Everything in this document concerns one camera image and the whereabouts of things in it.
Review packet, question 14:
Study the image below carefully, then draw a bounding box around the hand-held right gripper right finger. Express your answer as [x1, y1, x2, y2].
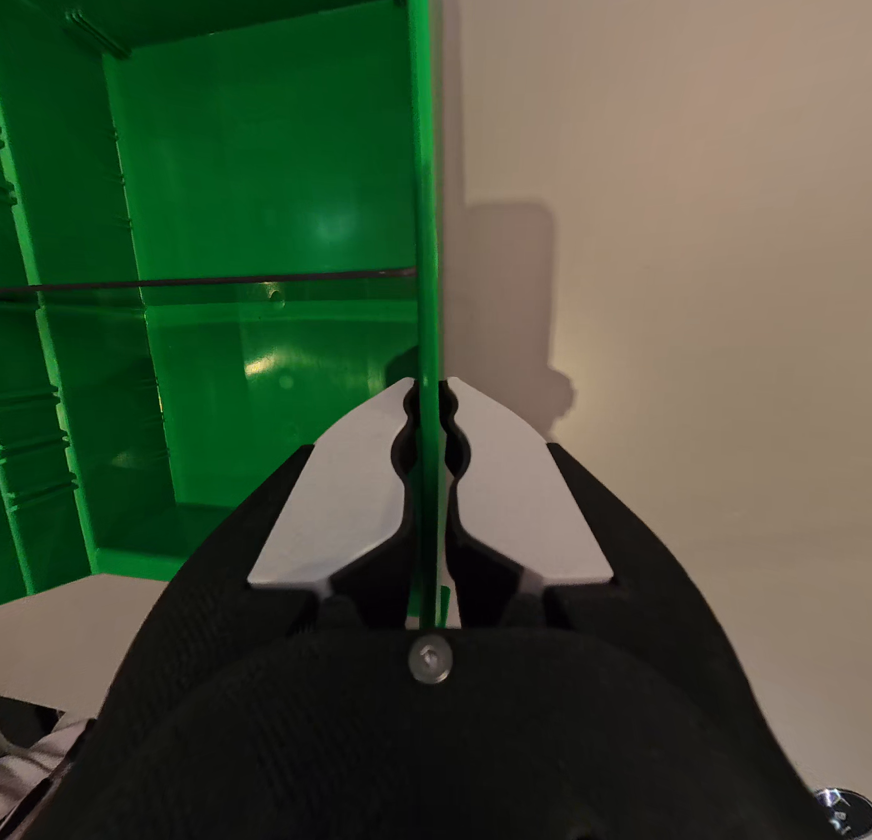
[438, 375, 615, 590]

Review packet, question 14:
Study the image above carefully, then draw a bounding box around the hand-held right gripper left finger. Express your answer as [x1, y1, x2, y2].
[245, 377, 420, 592]

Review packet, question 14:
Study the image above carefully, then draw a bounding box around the green plastic bin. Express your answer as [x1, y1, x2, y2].
[0, 0, 454, 630]

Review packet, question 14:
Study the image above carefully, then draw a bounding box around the clear plastic divider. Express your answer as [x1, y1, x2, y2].
[0, 266, 418, 309]

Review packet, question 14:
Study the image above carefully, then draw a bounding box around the person's grey clothing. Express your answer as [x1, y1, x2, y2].
[0, 696, 99, 840]

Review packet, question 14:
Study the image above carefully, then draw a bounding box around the round table grommet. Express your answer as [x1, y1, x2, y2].
[814, 787, 872, 840]

